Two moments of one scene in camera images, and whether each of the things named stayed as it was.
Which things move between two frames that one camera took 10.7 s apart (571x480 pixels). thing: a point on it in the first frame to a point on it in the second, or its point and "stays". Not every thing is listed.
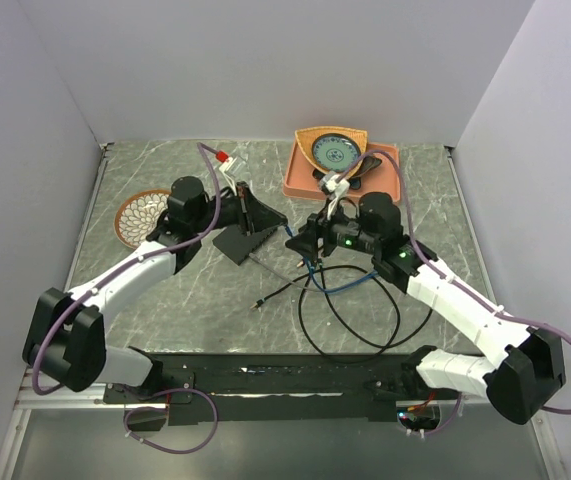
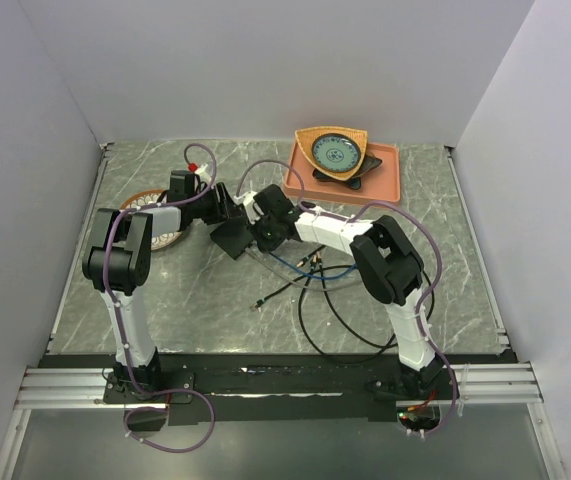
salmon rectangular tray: (299, 179) stays
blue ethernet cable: (315, 281) to (312, 276)
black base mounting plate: (209, 389) stays
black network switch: (237, 244) stays
